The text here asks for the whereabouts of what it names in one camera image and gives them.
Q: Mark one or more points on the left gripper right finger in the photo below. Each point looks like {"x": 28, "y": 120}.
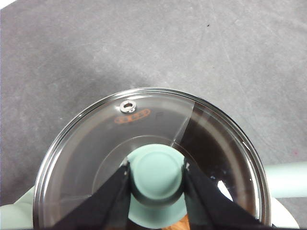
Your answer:
{"x": 211, "y": 206}

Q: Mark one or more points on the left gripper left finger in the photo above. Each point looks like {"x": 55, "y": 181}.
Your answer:
{"x": 100, "y": 206}

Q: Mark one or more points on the brown potato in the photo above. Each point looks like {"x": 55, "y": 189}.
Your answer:
{"x": 183, "y": 222}

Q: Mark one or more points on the glass lid with green knob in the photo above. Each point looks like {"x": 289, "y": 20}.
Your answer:
{"x": 156, "y": 177}

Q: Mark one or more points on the mint green griddle cover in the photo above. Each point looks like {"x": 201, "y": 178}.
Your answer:
{"x": 14, "y": 215}

